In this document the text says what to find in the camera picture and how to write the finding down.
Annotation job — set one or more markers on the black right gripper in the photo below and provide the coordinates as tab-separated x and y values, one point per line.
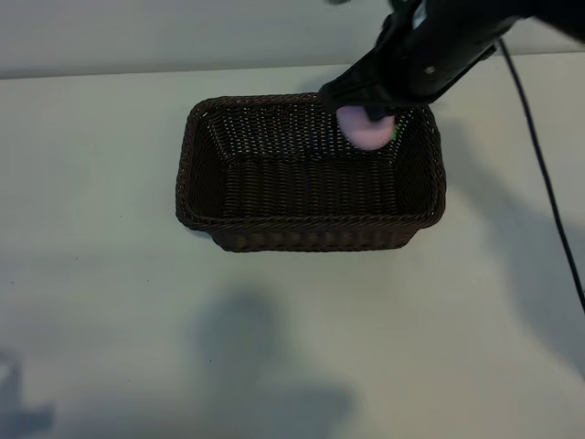
439	50

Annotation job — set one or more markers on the pink peach with green leaf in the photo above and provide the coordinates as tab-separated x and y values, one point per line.
365	132

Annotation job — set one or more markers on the dark brown wicker basket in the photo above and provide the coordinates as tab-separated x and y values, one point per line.
311	192

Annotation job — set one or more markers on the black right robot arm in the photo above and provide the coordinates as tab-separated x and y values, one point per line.
548	13

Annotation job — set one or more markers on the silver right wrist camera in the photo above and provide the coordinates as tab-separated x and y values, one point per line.
418	16

